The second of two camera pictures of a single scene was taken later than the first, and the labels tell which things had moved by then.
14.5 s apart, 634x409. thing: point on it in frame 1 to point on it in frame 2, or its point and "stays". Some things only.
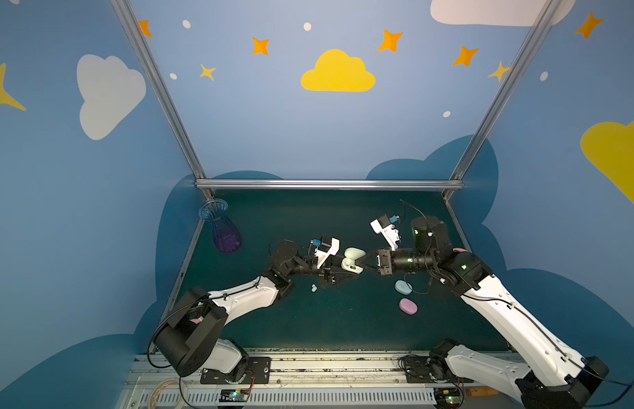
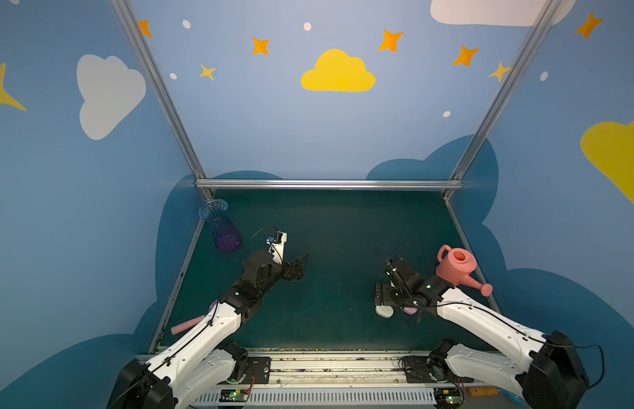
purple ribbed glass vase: x=227 y=238 stays
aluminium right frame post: x=456 y=181 stays
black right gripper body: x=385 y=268 to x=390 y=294
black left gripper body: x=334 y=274 to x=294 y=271
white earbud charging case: x=349 y=262 to x=385 y=311
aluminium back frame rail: x=331 y=184 stays
